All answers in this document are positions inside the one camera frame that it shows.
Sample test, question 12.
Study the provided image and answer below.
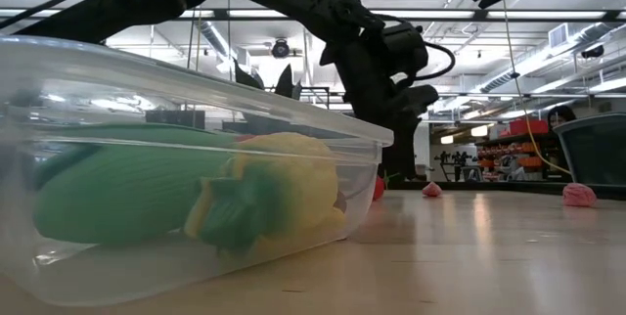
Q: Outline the grey office chair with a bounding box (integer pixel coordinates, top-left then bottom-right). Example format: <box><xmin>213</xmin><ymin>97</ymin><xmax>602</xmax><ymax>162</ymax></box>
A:
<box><xmin>553</xmin><ymin>112</ymin><xmax>626</xmax><ymax>190</ymax></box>

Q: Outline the shelf with red bins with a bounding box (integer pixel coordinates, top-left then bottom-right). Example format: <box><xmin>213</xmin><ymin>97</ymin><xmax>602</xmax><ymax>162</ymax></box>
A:
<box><xmin>474</xmin><ymin>117</ymin><xmax>553</xmax><ymax>182</ymax></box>

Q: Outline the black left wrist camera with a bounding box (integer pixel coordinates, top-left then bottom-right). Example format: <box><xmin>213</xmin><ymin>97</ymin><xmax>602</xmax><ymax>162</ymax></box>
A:
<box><xmin>382</xmin><ymin>21</ymin><xmax>457</xmax><ymax>82</ymax></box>

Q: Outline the green toy corn cob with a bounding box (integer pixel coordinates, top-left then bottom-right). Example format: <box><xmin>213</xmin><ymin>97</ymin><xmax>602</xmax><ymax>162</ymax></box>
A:
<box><xmin>31</xmin><ymin>123</ymin><xmax>237</xmax><ymax>247</ymax></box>

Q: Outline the clear plastic tupperware container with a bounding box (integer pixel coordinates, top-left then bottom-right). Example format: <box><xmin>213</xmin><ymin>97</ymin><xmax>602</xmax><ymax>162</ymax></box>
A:
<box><xmin>0</xmin><ymin>34</ymin><xmax>395</xmax><ymax>307</ymax></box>

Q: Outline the yellow hanging cable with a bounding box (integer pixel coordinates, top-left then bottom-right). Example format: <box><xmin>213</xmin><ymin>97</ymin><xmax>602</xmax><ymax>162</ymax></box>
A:
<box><xmin>501</xmin><ymin>0</ymin><xmax>574</xmax><ymax>177</ymax></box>

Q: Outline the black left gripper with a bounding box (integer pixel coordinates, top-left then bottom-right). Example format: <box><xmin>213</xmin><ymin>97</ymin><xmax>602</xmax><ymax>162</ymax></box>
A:
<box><xmin>319</xmin><ymin>34</ymin><xmax>440</xmax><ymax>182</ymax></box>

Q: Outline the yellow toy bell pepper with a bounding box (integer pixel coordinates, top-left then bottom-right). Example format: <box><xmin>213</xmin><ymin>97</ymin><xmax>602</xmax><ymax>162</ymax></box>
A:
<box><xmin>183</xmin><ymin>131</ymin><xmax>349</xmax><ymax>258</ymax></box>

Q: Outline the red toy strawberry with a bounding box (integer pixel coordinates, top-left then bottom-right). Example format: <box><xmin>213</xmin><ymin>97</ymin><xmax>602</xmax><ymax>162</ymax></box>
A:
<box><xmin>373</xmin><ymin>174</ymin><xmax>388</xmax><ymax>203</ymax></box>

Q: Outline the round black ceiling fixture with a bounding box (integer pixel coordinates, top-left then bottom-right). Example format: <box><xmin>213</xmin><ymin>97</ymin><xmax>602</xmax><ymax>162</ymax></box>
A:
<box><xmin>270</xmin><ymin>38</ymin><xmax>291</xmax><ymax>60</ymax></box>

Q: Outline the person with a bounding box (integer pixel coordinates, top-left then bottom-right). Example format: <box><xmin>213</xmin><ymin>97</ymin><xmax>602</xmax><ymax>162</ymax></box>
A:
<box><xmin>546</xmin><ymin>104</ymin><xmax>578</xmax><ymax>131</ymax></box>

